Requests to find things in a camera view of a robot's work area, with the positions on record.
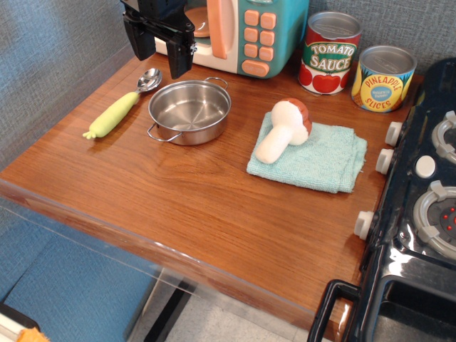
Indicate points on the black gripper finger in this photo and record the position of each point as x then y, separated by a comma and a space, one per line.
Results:
180, 56
141, 40

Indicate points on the black toy stove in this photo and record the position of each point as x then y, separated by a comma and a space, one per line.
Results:
407, 286

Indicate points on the teal toy microwave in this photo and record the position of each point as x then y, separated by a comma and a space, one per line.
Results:
250, 38

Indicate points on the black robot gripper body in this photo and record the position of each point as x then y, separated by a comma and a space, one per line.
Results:
164, 19

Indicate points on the tomato sauce can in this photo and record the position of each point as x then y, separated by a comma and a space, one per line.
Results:
330, 45

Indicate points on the pineapple slices can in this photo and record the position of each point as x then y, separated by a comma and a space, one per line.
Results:
383, 77

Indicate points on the orange object on tray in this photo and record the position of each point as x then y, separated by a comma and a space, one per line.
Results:
31, 335

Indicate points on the white stove knob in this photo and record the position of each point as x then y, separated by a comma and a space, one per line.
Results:
384, 160
393, 133
363, 224

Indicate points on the white stove knob top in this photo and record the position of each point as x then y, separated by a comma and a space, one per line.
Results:
393, 133

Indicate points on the light blue folded cloth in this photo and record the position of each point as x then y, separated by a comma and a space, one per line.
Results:
329, 161

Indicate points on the spoon with green handle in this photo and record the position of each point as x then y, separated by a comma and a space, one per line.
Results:
115, 113

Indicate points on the plush white brown mushroom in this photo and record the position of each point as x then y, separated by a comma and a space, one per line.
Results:
291, 125

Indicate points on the white stove knob middle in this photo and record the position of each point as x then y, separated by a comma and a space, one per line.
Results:
384, 160

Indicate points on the white stove knob bottom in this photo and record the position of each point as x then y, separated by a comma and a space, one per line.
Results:
363, 224

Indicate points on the silver metal pot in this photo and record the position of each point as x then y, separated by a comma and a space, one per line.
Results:
190, 112

